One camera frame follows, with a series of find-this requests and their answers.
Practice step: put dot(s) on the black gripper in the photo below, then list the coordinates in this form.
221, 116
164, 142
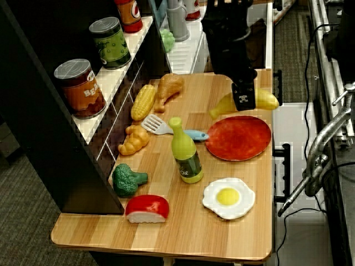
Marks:
233, 59

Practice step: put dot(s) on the yellow toy banana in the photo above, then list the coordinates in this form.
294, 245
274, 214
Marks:
266, 100

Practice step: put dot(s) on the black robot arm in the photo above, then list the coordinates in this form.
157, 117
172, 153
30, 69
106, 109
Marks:
227, 19

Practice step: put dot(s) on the red orange round plate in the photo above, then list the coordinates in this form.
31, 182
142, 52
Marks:
238, 138

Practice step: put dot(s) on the brown cloth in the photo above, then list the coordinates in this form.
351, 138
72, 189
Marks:
256, 41

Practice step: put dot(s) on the white toy sink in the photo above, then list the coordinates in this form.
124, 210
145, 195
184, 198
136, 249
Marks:
183, 58

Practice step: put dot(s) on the brown toy chicken drumstick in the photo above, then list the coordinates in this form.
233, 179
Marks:
167, 87

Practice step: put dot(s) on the green toy oil bottle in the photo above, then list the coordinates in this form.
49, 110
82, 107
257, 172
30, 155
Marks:
186, 155

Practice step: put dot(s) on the grey metal clamp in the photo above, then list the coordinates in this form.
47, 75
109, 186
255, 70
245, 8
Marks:
319, 149

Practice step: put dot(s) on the light green toy lettuce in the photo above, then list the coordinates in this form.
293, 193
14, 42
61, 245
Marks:
167, 40

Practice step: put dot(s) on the grey cup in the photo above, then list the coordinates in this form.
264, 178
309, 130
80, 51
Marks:
177, 22

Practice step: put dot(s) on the red white toy can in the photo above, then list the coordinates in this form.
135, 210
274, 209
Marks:
192, 9

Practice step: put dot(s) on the yellow toy corn cob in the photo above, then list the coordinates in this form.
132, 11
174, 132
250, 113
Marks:
142, 102

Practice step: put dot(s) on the toy fried egg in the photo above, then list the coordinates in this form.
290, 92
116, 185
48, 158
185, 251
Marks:
228, 198

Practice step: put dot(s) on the orange toy croissant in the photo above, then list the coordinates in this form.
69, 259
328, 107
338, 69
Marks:
134, 140

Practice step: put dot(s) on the orange red toy can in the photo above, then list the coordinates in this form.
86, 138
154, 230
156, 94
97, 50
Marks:
129, 15

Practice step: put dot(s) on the green toy vegetable can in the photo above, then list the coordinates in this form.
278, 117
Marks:
111, 44

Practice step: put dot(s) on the green toy broccoli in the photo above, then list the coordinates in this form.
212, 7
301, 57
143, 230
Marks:
126, 180

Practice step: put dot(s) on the red toy tuna sushi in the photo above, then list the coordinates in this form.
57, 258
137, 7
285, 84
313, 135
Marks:
147, 207

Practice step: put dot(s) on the brown toy beans can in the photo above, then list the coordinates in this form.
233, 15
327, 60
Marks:
80, 90

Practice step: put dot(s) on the black toy kitchen shelf unit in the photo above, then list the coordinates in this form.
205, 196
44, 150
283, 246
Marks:
47, 133

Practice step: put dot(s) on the aluminium frame rail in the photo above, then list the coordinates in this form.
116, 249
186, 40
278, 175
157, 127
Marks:
323, 47

